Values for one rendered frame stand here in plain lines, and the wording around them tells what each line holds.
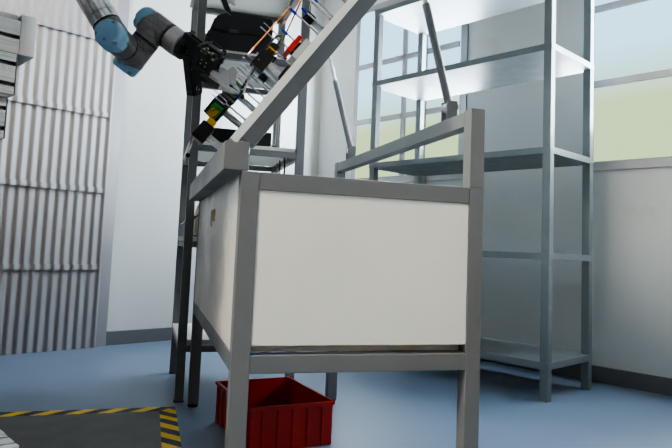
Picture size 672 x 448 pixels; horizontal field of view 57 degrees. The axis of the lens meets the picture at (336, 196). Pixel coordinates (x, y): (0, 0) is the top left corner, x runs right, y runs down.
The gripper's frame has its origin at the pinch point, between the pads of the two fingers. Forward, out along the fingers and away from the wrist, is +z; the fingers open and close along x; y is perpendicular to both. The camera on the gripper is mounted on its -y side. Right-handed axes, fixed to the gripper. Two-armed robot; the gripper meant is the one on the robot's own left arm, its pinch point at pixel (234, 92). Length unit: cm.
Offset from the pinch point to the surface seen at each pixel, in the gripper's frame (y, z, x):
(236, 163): 6.8, 23.0, -33.8
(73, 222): -184, -99, 79
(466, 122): 27, 56, 11
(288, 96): 13.1, 17.4, -7.3
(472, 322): -5, 86, -12
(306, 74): 18.2, 17.1, -1.8
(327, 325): -13, 60, -35
